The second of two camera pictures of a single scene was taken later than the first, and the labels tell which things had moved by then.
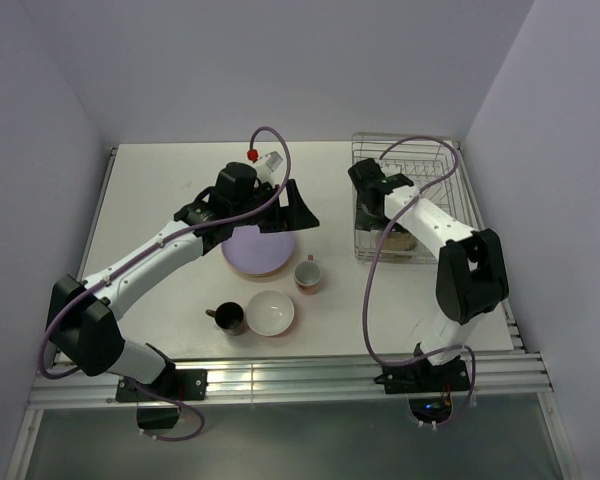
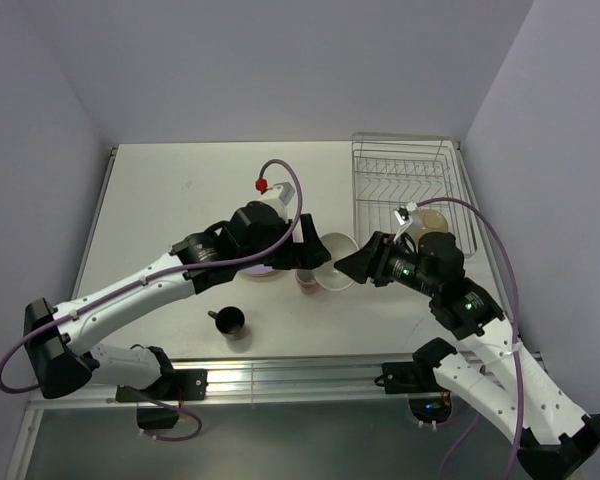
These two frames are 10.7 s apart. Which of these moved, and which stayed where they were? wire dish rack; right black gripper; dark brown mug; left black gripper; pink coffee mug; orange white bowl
Moved: orange white bowl; left black gripper; right black gripper
Stayed: wire dish rack; pink coffee mug; dark brown mug
